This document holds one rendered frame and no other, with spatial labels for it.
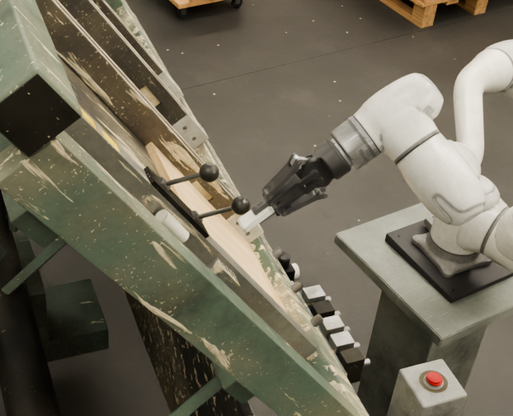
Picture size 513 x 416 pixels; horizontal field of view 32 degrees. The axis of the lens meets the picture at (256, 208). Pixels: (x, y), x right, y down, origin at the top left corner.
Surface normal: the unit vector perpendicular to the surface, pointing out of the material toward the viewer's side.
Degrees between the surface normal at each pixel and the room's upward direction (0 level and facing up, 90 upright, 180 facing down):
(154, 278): 90
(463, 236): 92
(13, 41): 36
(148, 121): 90
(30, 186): 90
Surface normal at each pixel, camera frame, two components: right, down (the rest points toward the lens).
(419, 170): -0.57, 0.20
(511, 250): -0.67, 0.58
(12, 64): -0.47, -0.54
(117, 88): 0.36, 0.61
